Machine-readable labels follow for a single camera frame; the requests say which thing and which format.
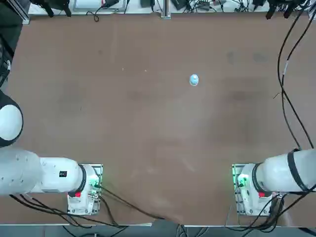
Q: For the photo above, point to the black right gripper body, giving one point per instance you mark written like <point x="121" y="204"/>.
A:
<point x="284" y="3"/>

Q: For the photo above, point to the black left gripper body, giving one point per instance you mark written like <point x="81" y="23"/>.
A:
<point x="49" y="2"/>

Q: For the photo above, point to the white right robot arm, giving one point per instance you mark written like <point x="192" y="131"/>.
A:
<point x="276" y="172"/>

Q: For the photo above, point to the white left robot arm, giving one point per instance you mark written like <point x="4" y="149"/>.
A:
<point x="54" y="175"/>

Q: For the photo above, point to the black power adapter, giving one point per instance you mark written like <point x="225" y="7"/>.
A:
<point x="258" y="2"/>
<point x="179" y="3"/>
<point x="147" y="3"/>

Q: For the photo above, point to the grey flat tray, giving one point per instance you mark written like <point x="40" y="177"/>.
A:
<point x="86" y="5"/>

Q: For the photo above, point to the aluminium profile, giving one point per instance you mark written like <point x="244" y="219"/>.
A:
<point x="24" y="17"/>

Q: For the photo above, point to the black and orange hub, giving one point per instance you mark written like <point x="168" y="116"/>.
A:
<point x="205" y="3"/>

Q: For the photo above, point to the aluminium post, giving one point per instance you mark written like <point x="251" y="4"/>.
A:
<point x="166" y="10"/>

